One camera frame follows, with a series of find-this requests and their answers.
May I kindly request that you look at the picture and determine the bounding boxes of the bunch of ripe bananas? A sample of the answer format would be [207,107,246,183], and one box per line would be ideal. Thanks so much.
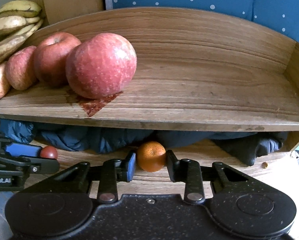
[0,0,43,63]

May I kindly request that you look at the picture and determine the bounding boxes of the red apple far right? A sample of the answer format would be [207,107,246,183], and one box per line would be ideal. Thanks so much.
[66,33,137,99]

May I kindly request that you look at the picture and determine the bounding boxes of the curved wooden shelf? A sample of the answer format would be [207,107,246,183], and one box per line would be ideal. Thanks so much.
[0,7,299,151]

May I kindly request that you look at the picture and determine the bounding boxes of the red cherry tomato back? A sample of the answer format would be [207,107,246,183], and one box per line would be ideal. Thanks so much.
[40,146,58,159]

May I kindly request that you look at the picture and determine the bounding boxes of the dark blue jacket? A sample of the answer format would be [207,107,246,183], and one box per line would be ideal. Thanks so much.
[0,119,288,166]

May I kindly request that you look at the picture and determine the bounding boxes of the small orange tangerine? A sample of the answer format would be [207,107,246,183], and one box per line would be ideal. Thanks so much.
[137,141,166,172]

